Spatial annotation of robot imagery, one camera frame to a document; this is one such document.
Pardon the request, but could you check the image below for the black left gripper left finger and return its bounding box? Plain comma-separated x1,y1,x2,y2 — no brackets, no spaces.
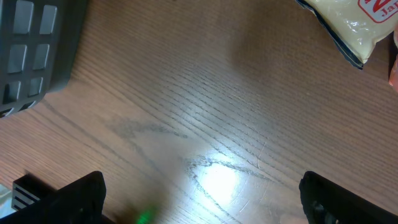
1,171,106,224

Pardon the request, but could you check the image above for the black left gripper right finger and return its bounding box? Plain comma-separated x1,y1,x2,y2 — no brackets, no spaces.
299,171,397,224

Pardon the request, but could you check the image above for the orange tissue pack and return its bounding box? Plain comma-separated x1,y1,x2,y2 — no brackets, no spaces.
387,29,398,93

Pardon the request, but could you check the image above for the yellow wet wipes pack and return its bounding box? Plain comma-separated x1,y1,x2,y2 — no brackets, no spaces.
297,0,397,70

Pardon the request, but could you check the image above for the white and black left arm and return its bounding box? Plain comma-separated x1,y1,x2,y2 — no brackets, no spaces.
1,171,114,224

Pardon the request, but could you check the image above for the dark grey plastic basket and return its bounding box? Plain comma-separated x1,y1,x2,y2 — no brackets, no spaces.
1,0,88,118

